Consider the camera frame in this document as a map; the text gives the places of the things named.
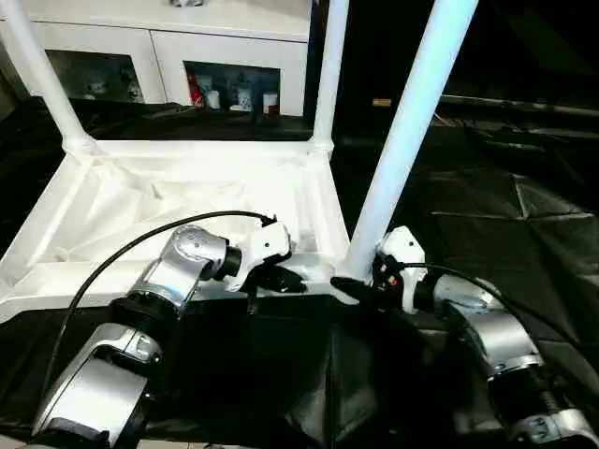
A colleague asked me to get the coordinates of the white plastic table top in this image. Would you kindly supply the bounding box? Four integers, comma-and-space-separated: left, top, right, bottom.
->
0, 137, 362, 325

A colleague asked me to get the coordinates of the white plastic table leg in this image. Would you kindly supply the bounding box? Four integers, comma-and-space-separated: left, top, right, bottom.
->
334, 0, 482, 301
308, 0, 351, 156
0, 0, 105, 164

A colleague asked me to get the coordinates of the black mat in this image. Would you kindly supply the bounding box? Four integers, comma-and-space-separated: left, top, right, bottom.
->
0, 95, 599, 445

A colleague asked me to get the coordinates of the red bottle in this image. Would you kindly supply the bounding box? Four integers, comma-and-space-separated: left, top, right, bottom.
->
188, 76, 206, 109

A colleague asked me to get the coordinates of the dark metal pole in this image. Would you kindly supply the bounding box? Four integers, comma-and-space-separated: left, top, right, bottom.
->
439, 94, 599, 119

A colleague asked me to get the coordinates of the white glass-door cabinet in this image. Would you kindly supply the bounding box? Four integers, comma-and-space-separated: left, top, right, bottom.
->
0, 0, 320, 118

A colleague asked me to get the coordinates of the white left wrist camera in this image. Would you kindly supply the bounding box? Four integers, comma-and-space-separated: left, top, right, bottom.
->
226, 216, 295, 295

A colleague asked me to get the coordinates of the black right camera cable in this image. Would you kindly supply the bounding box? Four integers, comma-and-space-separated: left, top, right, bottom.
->
392, 261, 599, 369

